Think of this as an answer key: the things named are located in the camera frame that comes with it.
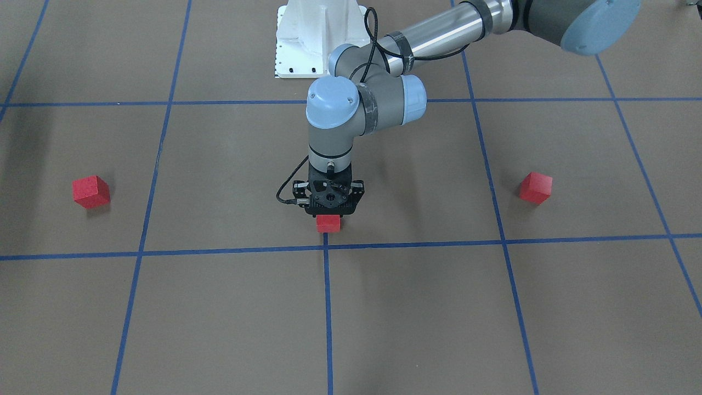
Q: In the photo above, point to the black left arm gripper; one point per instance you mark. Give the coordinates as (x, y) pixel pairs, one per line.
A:
(299, 191)

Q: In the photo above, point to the red block placed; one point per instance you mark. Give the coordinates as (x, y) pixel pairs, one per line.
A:
(328, 223)
(91, 192)
(536, 188)

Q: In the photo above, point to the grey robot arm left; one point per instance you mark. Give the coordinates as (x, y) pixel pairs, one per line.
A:
(372, 88)

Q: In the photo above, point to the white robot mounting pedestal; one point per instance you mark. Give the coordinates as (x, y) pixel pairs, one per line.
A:
(309, 31)

